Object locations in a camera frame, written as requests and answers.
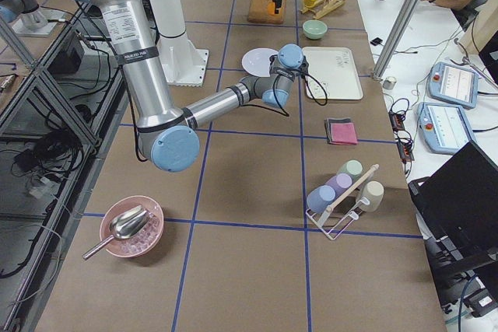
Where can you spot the orange fruit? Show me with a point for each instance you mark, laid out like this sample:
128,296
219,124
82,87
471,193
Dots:
270,9

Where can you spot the white round plate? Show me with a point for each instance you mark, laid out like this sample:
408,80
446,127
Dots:
256,62

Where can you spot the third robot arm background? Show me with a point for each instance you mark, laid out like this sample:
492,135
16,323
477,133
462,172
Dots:
12,9

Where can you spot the wooden grain tray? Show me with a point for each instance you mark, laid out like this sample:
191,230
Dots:
265,12

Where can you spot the cream bear tray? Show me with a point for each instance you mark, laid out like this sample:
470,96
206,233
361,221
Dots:
335,69

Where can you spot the mint green bowl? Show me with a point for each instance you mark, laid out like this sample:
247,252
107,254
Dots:
314,29

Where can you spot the small metal can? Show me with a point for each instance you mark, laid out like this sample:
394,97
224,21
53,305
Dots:
389,83

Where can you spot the pink cloth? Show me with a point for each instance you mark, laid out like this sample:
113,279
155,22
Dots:
343,134

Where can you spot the light green cup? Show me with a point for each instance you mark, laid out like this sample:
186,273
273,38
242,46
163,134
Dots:
353,168

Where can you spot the upper teach pendant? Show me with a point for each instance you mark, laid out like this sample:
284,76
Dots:
453,84

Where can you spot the teach pendant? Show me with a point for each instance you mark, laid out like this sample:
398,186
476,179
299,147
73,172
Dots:
445,127
453,84

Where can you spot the black power strip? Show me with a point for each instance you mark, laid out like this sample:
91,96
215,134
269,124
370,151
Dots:
403,138

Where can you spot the purple cup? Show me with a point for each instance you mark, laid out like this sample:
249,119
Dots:
340,183

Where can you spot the blue cup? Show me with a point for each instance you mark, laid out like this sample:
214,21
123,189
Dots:
320,198

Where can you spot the lower teach pendant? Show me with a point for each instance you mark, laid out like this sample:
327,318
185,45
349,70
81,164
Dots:
445,127

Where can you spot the beige mug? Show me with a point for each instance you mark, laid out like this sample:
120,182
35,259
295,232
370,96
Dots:
370,196

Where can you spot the metal scoop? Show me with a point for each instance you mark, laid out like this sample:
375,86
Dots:
124,226

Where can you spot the black laptop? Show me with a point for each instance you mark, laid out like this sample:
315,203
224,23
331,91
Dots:
460,199

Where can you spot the pink bowl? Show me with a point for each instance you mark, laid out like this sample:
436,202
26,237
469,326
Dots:
136,236

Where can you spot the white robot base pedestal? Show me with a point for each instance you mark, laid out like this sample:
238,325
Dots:
183,63

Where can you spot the aluminium frame post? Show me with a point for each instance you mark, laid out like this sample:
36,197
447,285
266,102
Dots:
397,31

